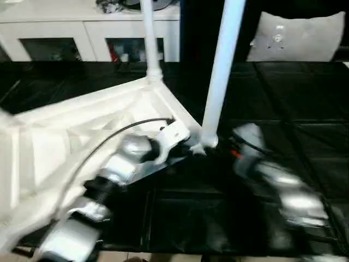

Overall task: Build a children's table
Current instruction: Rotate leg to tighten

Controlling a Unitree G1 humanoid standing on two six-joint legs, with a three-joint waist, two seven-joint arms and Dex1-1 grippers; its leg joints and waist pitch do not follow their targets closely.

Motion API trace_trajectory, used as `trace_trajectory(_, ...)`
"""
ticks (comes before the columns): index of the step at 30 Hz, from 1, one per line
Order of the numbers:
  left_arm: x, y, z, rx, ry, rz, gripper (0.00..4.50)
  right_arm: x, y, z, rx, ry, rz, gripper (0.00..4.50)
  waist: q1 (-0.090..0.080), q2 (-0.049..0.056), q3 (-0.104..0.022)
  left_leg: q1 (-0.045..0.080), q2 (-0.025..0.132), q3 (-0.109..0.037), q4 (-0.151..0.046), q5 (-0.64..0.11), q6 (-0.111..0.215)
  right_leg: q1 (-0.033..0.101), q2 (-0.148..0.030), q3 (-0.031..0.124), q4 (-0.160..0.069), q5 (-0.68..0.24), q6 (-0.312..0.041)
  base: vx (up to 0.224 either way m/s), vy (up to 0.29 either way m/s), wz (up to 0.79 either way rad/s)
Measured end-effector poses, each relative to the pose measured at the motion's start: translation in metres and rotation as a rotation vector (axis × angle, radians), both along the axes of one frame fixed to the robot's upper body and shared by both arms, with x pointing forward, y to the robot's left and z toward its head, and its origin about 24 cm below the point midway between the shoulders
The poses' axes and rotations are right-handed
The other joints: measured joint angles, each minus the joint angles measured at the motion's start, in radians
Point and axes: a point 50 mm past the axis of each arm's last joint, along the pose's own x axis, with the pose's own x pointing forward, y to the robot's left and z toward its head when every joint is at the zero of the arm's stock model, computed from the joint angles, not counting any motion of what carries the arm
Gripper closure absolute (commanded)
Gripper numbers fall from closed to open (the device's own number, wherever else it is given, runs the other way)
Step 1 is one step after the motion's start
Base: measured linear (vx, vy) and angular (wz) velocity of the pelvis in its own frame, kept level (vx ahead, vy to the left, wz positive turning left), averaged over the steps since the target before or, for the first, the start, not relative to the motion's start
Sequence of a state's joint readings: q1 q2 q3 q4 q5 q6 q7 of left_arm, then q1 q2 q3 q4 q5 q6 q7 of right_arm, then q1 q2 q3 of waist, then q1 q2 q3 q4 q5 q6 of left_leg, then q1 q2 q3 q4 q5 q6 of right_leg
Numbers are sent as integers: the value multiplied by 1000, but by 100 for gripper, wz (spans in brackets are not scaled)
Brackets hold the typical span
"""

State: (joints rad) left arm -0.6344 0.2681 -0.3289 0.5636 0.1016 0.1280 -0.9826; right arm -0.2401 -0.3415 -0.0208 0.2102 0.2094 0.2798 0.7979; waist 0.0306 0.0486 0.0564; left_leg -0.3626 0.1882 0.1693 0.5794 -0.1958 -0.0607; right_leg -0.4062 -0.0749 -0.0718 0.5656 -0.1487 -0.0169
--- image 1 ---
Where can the white plastic table leg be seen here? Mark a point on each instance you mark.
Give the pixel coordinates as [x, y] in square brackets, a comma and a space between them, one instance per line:
[221, 68]
[151, 41]

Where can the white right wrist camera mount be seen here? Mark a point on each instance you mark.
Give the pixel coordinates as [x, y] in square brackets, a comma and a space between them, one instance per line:
[251, 133]

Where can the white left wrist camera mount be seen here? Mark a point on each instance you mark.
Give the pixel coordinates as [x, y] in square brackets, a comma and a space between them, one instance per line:
[174, 133]

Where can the metal parts clutter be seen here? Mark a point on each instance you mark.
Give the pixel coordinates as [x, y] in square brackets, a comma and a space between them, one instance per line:
[109, 5]

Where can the black work mat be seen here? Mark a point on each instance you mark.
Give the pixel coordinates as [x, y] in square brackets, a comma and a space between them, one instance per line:
[272, 95]

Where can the white plastic table top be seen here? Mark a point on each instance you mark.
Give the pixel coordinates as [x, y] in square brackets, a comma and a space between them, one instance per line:
[68, 122]

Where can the grey printed cushion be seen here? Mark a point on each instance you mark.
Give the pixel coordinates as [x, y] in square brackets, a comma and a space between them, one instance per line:
[300, 41]

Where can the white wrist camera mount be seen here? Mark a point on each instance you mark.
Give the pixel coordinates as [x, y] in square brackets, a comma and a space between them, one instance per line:
[174, 133]
[251, 133]

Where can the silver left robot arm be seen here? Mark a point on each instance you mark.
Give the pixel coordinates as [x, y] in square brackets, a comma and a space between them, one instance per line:
[120, 166]

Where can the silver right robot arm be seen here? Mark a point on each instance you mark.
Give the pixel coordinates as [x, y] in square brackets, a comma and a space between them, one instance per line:
[294, 202]

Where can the white cabinet with glass doors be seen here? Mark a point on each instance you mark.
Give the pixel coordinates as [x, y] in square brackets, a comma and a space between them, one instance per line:
[68, 24]

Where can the dark brown shoe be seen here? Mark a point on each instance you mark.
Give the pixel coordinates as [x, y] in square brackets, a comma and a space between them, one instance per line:
[136, 259]

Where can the small white jar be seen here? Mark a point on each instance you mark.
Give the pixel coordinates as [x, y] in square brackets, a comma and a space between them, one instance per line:
[125, 56]

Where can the red bottle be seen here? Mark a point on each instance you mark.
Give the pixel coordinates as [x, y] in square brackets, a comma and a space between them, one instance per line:
[111, 50]

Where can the black sofa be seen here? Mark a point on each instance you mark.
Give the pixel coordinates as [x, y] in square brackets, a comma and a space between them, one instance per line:
[196, 27]

